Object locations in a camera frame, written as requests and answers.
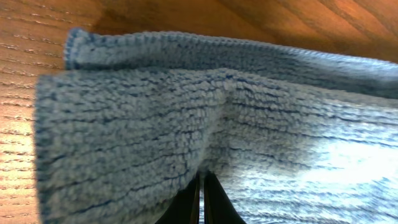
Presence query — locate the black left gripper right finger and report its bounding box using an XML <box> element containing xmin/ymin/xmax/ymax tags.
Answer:
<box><xmin>204</xmin><ymin>172</ymin><xmax>246</xmax><ymax>224</ymax></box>

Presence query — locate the blue microfiber cloth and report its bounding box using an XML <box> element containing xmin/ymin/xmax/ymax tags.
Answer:
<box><xmin>34</xmin><ymin>29</ymin><xmax>397</xmax><ymax>224</ymax></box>

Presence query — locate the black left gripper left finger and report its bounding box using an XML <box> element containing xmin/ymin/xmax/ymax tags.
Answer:
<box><xmin>155</xmin><ymin>174</ymin><xmax>200</xmax><ymax>224</ymax></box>

